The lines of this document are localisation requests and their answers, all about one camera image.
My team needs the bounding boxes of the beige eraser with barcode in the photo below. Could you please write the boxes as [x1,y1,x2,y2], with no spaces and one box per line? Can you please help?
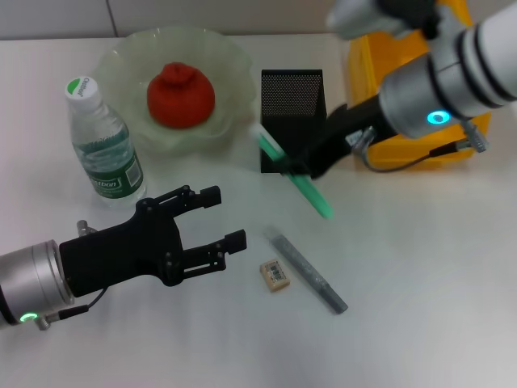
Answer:
[258,260,291,293]

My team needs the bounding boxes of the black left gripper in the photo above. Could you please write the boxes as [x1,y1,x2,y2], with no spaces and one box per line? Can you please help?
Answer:
[59,184,248,299]

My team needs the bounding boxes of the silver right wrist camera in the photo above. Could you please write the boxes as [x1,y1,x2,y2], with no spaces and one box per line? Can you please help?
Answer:
[326,0,441,40]

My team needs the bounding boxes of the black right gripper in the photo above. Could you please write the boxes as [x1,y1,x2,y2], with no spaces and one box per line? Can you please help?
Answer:
[277,95,396,182]

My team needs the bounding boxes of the grey right gripper cable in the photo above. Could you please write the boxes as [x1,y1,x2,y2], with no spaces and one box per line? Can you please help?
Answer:
[353,139,473,174]

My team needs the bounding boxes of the yellow plastic bin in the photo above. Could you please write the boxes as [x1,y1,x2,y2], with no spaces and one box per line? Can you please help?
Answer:
[347,0,492,171]

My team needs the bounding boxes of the clear green-labelled water bottle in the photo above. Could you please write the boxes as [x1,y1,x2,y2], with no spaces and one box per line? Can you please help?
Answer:
[64,76,147,209]

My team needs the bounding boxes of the grey marker pen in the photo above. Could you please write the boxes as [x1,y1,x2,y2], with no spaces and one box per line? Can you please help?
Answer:
[264,228,349,314]

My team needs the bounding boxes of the black mesh pen holder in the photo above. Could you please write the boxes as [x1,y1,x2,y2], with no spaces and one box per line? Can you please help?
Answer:
[260,68,327,174]

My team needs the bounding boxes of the orange fruit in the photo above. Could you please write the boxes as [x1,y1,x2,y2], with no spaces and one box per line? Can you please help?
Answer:
[146,61,216,129]

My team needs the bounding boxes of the green pen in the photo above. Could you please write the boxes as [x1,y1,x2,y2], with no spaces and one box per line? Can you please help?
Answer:
[250,123,335,221]

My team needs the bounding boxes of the thin black left gripper cable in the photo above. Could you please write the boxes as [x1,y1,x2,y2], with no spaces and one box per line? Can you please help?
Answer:
[38,285,109,331]

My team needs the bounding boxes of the green glass fruit plate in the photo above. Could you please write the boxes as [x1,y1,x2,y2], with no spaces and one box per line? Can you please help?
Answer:
[95,27,258,157]

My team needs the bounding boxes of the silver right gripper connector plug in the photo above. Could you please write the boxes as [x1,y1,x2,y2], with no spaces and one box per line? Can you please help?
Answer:
[345,125,376,154]

